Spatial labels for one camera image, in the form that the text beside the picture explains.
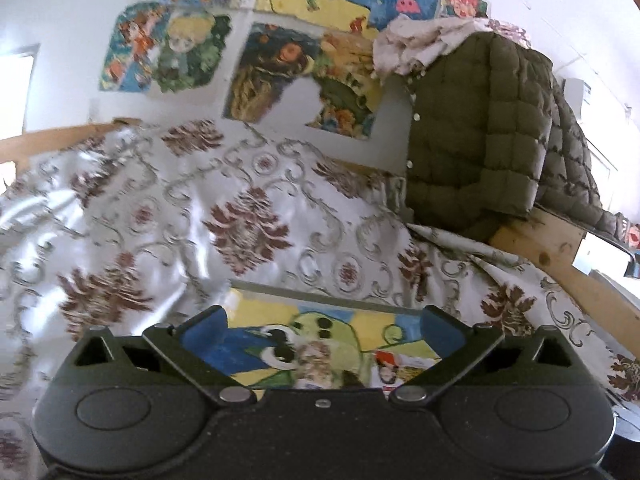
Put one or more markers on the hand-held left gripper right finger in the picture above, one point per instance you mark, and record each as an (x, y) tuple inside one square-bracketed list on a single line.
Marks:
[(442, 334)]

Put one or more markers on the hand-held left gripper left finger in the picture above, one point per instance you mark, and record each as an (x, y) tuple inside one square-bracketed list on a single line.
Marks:
[(204, 334)]

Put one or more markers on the white green snack packet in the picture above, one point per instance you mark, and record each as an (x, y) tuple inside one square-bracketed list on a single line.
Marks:
[(400, 367)]

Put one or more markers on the grey tray with painted bottom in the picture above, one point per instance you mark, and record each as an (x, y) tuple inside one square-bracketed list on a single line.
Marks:
[(260, 335)]

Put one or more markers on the clear nut snack packet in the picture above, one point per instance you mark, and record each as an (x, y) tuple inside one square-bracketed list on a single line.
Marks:
[(317, 365)]

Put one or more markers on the floral printed blanket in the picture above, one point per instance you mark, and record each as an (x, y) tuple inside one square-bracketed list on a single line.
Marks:
[(175, 220)]

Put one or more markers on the wooden bed end board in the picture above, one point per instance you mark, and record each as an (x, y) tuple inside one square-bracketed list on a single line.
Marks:
[(550, 250)]

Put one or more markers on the olive quilted jacket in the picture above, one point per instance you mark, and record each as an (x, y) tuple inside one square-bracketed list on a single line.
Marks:
[(475, 125)]

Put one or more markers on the pink ruffled cloth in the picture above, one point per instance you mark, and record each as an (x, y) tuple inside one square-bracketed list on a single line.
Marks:
[(415, 45)]

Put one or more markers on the window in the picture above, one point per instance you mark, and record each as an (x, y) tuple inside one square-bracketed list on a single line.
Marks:
[(15, 95)]

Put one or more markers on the wooden bed side rail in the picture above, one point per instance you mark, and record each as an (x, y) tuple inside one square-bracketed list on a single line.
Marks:
[(45, 142)]

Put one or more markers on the cartoon wall posters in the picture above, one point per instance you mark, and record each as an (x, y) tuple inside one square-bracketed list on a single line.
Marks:
[(270, 75)]

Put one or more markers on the blond child wall poster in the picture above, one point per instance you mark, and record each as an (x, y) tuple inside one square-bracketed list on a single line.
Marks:
[(192, 50)]

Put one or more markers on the blue girl wall poster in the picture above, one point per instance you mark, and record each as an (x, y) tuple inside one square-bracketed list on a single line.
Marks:
[(130, 47)]

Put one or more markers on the small red-haired wall poster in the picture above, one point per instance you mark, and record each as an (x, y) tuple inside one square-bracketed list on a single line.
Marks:
[(465, 0)]

